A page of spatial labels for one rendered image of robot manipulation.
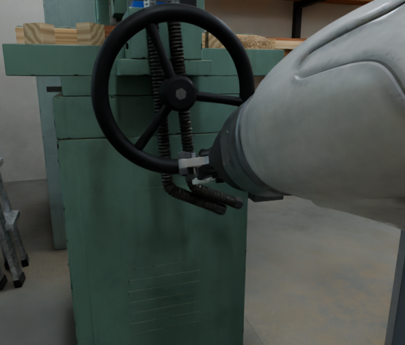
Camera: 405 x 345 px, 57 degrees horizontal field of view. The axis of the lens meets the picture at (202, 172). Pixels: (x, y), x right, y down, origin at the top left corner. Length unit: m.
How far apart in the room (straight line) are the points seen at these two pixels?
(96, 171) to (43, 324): 0.79
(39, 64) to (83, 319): 0.59
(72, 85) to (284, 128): 0.65
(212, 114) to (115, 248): 0.38
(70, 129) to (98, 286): 0.37
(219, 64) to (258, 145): 0.64
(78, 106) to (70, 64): 0.08
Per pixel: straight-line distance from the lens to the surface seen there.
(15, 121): 3.34
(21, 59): 0.83
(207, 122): 0.86
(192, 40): 0.75
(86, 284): 0.94
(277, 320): 1.44
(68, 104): 0.82
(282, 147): 0.21
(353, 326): 1.48
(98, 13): 1.18
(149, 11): 0.65
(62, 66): 0.82
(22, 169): 3.40
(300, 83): 0.20
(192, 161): 0.39
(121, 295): 0.96
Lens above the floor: 0.84
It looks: 14 degrees down
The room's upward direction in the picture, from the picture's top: straight up
